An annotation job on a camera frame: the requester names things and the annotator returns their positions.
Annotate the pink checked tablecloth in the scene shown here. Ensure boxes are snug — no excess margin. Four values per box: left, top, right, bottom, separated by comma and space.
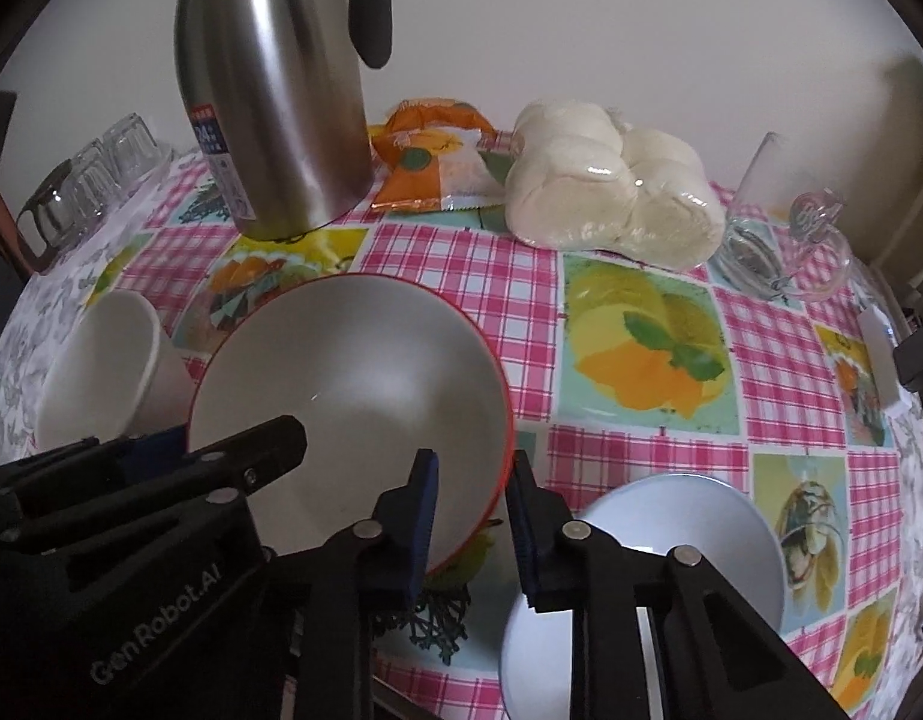
11, 127, 923, 720

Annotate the pale blue bowl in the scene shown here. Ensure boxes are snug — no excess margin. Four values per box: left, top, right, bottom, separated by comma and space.
498, 471, 788, 720

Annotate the small white box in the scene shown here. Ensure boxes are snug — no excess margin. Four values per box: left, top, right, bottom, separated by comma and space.
855, 306, 904, 413

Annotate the clear drinking glass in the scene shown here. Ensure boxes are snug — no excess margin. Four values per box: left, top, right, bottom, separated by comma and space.
65, 139, 127, 215
101, 114, 163, 179

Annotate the glass mug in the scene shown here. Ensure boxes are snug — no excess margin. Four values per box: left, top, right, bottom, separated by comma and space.
712, 131, 856, 305

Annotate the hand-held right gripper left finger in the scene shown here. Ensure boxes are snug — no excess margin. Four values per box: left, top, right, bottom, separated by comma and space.
270, 448, 441, 720

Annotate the white square bowl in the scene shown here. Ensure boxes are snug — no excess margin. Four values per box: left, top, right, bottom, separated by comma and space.
35, 291, 196, 458

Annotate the stainless steel thermos jug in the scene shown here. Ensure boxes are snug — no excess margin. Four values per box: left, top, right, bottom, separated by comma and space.
174, 0, 393, 241

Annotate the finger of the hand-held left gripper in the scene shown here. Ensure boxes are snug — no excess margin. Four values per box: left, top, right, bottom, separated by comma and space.
0, 415, 308, 548
0, 424, 188, 511

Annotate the bag of steamed buns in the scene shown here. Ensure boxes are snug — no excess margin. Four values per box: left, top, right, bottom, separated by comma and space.
504, 99, 727, 271

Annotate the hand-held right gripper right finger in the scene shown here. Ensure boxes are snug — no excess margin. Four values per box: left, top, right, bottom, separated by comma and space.
504, 450, 852, 720

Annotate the orange snack packet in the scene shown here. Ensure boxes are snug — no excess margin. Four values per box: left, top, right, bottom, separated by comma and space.
371, 97, 507, 212

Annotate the glass teapot with black handle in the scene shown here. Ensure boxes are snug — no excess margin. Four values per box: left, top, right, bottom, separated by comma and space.
15, 163, 83, 272

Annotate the strawberry print bowl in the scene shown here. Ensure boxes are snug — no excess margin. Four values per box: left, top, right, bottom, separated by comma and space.
185, 274, 516, 571

